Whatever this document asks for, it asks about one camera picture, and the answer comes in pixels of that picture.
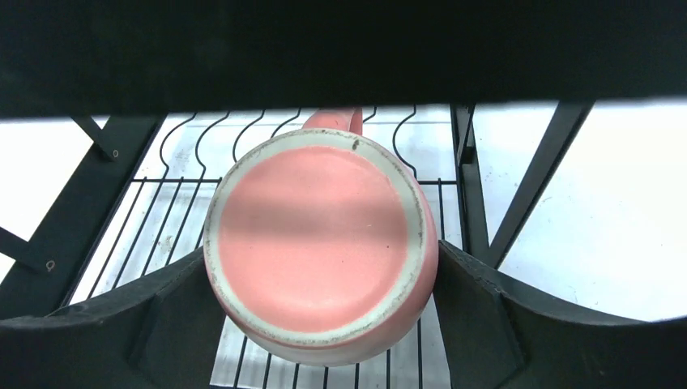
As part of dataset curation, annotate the black wire dish rack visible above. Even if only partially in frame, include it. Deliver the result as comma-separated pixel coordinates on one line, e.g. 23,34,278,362
0,0,687,389

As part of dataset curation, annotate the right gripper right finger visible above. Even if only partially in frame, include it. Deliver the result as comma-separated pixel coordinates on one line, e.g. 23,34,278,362
433,241,686,388

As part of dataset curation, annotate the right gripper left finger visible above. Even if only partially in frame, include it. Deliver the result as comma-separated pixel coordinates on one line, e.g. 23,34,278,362
1,250,225,388

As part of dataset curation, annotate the large pink mug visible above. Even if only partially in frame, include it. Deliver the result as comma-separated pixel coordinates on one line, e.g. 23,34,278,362
203,108,438,366

